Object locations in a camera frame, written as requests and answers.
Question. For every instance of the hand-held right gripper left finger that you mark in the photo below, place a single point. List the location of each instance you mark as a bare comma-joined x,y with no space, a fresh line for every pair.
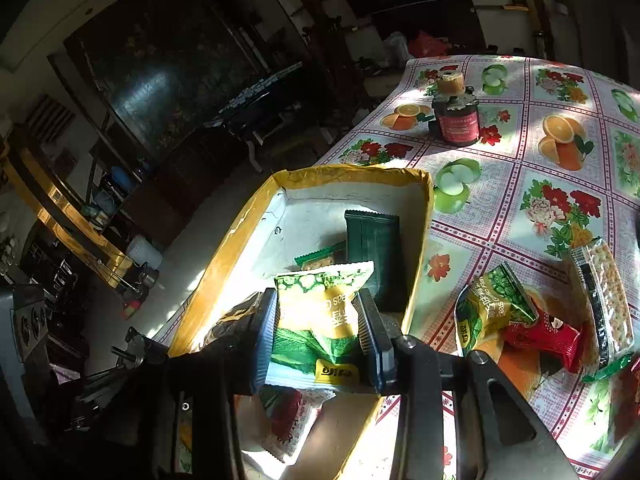
264,345

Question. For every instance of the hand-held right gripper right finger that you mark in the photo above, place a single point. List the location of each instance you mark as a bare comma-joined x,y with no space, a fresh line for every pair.
372,340

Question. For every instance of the green white pea packet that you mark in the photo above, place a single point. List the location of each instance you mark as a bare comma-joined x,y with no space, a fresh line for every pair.
320,315

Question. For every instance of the red white wafer packet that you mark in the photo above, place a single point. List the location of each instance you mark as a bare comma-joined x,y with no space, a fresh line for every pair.
295,420

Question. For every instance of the dark green snack packet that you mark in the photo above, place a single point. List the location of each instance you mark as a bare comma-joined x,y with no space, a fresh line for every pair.
375,255

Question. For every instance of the small green cracker packet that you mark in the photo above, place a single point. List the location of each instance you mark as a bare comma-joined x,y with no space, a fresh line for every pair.
316,260

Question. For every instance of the large green pea packet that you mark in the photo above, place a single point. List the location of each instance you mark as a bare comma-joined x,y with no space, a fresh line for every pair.
490,310

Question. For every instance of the yellow cardboard box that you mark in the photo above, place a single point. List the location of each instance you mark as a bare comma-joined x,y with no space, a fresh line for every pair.
310,205

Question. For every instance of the red snack packet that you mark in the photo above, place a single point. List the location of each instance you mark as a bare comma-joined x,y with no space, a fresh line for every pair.
545,337

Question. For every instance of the cracker packet with green ends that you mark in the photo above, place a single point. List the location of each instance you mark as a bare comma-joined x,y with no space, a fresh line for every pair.
602,300

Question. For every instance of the white bucket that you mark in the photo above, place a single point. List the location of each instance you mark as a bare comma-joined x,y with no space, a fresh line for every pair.
144,254

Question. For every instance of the fruit and flower tablecloth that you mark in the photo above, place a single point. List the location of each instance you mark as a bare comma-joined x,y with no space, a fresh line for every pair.
525,195

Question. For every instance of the dark cylinder with red label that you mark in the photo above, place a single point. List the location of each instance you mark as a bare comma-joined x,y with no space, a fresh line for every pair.
456,122

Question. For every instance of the dark side table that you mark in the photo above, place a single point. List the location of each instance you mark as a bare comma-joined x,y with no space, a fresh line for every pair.
260,110

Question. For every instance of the small tan capped cylinder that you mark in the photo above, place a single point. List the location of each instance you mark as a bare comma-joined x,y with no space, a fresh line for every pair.
448,84

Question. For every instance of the white plastic bag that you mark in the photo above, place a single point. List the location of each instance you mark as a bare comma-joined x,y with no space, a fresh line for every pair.
397,47

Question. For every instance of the large dark lacquer panel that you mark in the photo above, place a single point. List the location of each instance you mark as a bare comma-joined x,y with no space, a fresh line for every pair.
170,60

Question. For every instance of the red plastic bag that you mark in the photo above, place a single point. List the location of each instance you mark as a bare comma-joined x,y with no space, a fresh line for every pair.
427,44

